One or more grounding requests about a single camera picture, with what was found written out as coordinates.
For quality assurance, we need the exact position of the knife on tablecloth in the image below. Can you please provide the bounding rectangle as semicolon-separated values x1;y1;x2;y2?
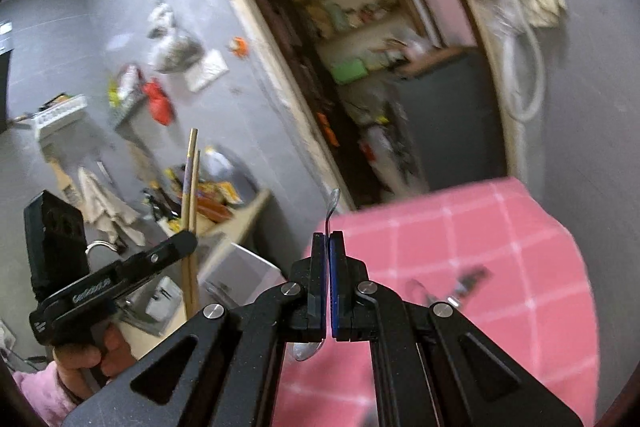
406;265;491;310

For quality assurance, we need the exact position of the metal wall rack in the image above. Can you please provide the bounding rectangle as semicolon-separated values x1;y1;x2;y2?
108;84;146;129

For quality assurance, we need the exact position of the beige hanging towel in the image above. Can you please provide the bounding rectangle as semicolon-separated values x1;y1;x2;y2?
78;167;146;247

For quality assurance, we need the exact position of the dark grey cabinet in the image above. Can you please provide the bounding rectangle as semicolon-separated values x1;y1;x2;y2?
385;46;508;192

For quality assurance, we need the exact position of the left hand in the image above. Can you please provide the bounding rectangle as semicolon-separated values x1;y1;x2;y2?
53;324;137;400

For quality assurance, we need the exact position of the clear bag of dried goods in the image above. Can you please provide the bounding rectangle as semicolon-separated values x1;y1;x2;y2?
146;0;204;74

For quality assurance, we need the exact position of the red plastic bag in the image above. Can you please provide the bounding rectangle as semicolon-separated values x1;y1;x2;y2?
143;77;174;127

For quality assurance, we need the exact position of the white perforated utensil holder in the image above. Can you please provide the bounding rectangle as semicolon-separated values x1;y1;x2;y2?
198;243;285;309

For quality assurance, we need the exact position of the pink sleeve forearm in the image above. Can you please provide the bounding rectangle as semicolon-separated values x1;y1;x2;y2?
12;362;77;427

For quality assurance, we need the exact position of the green box on shelf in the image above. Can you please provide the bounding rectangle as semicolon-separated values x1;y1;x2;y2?
330;57;369;86

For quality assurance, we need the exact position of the white wall basket shelf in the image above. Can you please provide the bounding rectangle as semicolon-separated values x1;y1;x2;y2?
32;94;88;141

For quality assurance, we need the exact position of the white wall socket panel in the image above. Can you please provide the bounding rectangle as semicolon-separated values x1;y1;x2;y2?
184;50;229;93

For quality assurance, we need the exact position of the metal spoon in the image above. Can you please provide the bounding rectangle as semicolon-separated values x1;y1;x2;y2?
291;187;341;362

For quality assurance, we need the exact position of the large oil jug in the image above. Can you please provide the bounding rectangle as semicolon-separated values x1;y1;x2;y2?
201;146;234;183

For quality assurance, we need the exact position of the white shower hose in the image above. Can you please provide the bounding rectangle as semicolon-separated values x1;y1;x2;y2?
499;5;548;124

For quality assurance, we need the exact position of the wooden chopstick pair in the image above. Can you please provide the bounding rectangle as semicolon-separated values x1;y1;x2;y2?
181;128;200;319

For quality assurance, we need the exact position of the chrome sink faucet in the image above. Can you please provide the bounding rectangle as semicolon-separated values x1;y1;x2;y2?
85;239;126;257

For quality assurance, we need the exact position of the wooden cutting board on wall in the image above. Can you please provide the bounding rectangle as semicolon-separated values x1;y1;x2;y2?
47;157;84;209

